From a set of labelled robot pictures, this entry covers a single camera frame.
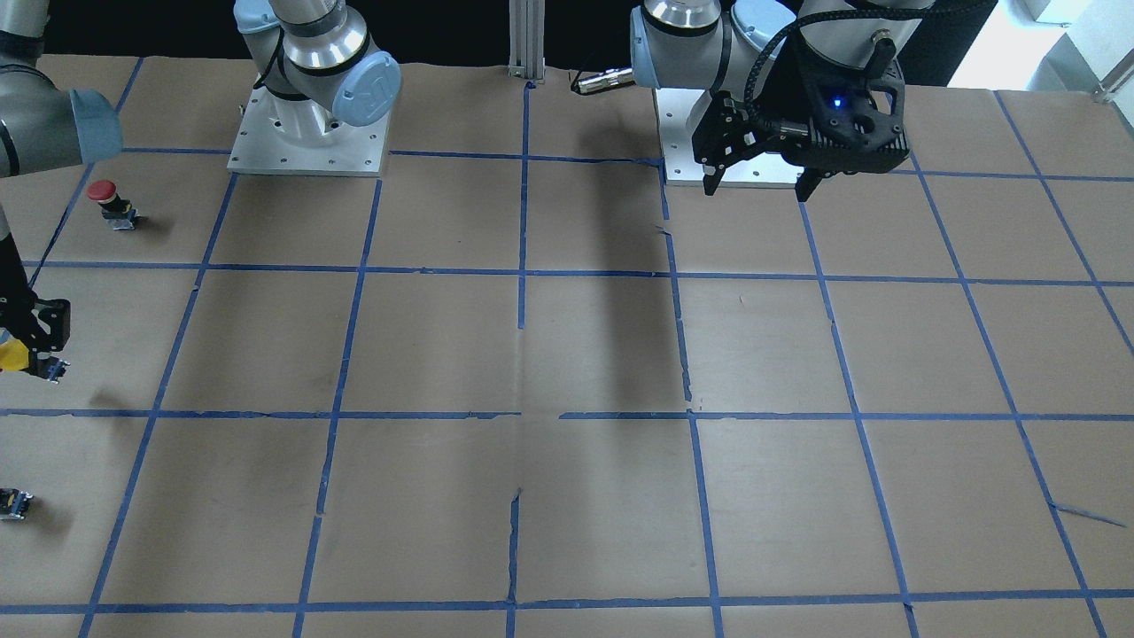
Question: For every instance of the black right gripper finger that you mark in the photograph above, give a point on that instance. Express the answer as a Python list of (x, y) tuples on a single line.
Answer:
[(54, 317)]

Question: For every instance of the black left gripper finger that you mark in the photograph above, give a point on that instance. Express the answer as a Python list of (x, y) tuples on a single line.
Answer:
[(809, 181), (724, 136)]

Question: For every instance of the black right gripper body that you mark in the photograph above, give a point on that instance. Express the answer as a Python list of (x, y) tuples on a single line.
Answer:
[(19, 312)]

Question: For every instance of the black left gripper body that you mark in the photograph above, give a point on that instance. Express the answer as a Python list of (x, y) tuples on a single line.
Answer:
[(781, 92)]

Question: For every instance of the yellow push button switch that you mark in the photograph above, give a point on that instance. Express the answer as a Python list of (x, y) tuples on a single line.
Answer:
[(17, 357)]

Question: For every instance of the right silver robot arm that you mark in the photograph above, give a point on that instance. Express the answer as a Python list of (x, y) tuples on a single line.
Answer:
[(517, 238)]

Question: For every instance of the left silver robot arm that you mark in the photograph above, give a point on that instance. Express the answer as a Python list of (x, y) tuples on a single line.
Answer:
[(700, 45)]

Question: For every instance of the red emergency stop button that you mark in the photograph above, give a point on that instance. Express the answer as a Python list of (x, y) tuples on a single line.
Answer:
[(118, 212)]

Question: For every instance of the brown paper table cover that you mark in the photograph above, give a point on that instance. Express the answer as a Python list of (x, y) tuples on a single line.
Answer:
[(970, 474)]

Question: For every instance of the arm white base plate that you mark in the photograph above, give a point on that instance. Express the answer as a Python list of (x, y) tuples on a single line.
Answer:
[(678, 113), (300, 138)]

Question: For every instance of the silver cable connector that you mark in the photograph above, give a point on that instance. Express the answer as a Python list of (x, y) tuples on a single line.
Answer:
[(610, 79)]

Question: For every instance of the aluminium frame post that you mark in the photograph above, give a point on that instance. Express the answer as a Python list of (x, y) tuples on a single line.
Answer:
[(526, 22)]

